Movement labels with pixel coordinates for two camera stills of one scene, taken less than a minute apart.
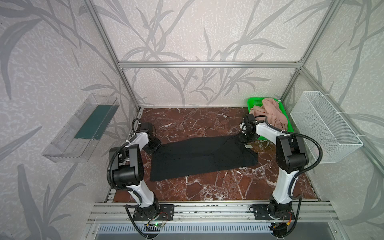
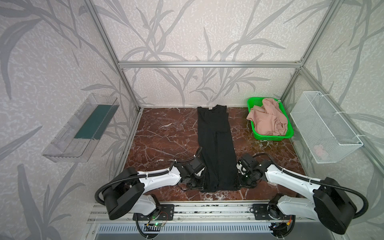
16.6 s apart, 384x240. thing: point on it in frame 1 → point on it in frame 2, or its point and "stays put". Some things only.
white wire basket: (316, 119) stays put
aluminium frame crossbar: (210, 64) stays put
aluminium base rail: (204, 213) stays put
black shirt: (179, 157) → (215, 141)
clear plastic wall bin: (79, 139) stays put
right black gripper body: (245, 139) → (241, 179)
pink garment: (275, 115) stays put
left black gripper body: (154, 146) → (197, 182)
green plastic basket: (258, 101) stays put
